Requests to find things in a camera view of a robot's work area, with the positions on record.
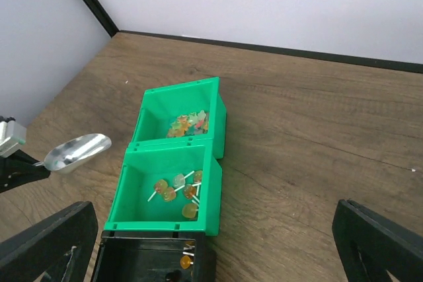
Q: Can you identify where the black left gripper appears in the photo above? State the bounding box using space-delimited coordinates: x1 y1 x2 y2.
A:
0 151 50 193

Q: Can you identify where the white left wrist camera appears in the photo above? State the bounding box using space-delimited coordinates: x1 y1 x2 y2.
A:
0 116 26 158

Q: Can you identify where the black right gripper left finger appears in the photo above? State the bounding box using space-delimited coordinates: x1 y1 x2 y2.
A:
1 201 98 281

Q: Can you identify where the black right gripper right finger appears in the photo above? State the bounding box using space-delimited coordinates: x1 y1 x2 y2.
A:
332 199 422 281

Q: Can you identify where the silver metal scoop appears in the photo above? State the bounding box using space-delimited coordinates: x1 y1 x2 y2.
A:
33 133 112 174

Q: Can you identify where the green bin with star candies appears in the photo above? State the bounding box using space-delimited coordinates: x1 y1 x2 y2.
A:
128 77 227 159

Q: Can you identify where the green bin with lollipops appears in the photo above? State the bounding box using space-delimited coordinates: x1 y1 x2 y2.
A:
104 141 223 236

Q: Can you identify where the black bin with lollipops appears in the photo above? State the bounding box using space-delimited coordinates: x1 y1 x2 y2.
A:
91 230 216 281

